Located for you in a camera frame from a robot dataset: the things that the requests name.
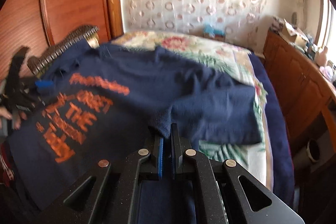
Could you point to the blue item behind bed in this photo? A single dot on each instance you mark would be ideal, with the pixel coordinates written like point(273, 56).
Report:
point(211, 33)

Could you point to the wooden louvered wardrobe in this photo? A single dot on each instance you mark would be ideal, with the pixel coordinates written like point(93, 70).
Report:
point(39, 24)

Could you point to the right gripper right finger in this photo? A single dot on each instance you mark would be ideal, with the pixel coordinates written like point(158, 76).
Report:
point(180, 163)

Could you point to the cardboard box on sideboard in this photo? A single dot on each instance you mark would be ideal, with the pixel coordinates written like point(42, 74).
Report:
point(293, 35)

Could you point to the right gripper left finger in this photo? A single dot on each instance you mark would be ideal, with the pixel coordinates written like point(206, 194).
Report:
point(152, 168)

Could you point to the brown patterned pillow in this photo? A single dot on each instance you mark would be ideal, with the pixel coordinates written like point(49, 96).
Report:
point(39, 65)

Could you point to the wooden sideboard cabinet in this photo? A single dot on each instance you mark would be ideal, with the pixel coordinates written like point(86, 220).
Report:
point(306, 97)

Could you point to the navy blue printed t-shirt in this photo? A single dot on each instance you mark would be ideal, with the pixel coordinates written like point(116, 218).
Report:
point(104, 103)

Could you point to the navy blue blanket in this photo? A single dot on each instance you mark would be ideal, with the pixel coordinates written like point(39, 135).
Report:
point(283, 171)

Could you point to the floral leaf bed quilt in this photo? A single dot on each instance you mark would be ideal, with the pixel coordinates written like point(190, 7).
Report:
point(233, 60)

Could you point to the left hand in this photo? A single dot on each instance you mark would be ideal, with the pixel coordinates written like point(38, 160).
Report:
point(16, 117)

